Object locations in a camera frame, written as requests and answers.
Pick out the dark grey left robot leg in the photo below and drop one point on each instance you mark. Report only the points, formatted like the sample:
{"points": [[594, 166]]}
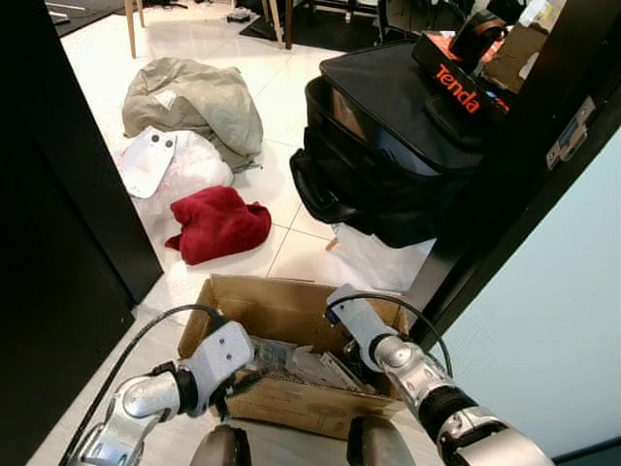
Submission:
{"points": [[221, 449]]}

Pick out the red cloth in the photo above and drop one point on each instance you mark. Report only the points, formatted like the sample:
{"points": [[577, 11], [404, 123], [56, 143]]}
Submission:
{"points": [[218, 223]]}

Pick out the dark grey robot leg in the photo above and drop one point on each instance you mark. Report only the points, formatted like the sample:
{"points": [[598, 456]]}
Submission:
{"points": [[221, 449], [380, 445]]}

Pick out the white panel with two holes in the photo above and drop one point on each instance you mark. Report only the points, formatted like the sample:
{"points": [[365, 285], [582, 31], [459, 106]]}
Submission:
{"points": [[146, 165]]}

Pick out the clear plastic packet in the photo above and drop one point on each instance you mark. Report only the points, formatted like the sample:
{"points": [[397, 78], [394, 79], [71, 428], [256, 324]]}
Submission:
{"points": [[272, 357]]}

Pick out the dark grey right robot leg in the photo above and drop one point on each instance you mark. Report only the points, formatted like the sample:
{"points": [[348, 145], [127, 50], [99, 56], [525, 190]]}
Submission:
{"points": [[380, 445]]}

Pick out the black fabric suitcase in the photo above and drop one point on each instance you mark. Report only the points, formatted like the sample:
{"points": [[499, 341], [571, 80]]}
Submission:
{"points": [[388, 165]]}

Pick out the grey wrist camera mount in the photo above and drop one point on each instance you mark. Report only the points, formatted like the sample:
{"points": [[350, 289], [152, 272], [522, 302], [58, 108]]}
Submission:
{"points": [[354, 316], [225, 354]]}

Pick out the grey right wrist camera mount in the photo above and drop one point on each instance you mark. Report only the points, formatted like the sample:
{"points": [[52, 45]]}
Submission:
{"points": [[354, 316]]}

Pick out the white printed plastic packet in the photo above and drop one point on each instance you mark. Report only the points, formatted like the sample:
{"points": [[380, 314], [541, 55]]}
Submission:
{"points": [[325, 369]]}

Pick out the black cylindrical device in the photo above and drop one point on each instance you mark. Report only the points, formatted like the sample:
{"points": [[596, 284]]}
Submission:
{"points": [[480, 34]]}

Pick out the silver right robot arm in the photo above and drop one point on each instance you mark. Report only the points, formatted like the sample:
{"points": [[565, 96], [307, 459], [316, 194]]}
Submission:
{"points": [[412, 364]]}

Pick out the crumpled white plastic bag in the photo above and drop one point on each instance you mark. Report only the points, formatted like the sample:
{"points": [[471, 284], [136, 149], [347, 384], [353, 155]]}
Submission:
{"points": [[199, 170]]}

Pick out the olive grey jacket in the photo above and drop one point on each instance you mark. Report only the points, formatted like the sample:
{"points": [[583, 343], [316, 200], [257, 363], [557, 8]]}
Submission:
{"points": [[194, 97]]}

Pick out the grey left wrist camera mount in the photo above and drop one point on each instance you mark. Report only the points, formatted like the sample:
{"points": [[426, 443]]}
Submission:
{"points": [[225, 354]]}

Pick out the metal door latch plate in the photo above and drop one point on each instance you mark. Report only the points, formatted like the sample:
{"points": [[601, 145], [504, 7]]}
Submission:
{"points": [[572, 131]]}

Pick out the flat white paper bag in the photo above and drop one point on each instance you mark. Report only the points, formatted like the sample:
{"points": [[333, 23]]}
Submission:
{"points": [[378, 257]]}

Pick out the black Tenda box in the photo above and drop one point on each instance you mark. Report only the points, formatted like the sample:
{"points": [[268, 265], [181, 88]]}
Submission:
{"points": [[456, 89]]}

